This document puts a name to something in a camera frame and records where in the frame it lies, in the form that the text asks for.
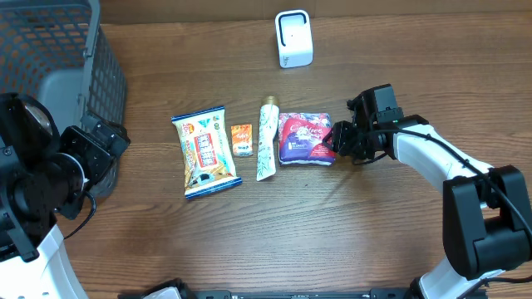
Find red purple pad package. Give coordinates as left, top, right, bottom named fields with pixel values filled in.
left=278, top=113, right=335, bottom=166

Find white tube with gold cap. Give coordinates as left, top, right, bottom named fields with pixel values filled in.
left=256, top=96, right=279, bottom=181

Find small orange packet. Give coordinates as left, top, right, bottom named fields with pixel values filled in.
left=231, top=124, right=253, bottom=157

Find gold blue wipes packet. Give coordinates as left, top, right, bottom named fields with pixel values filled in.
left=171, top=106, right=243, bottom=199

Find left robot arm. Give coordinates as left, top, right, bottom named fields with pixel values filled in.
left=1, top=93, right=130, bottom=298

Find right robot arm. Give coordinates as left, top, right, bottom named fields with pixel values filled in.
left=323, top=84, right=531, bottom=299

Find white barcode scanner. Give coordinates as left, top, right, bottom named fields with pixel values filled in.
left=274, top=9, right=313, bottom=69

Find grey plastic shopping basket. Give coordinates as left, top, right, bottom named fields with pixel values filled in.
left=0, top=0, right=128, bottom=199

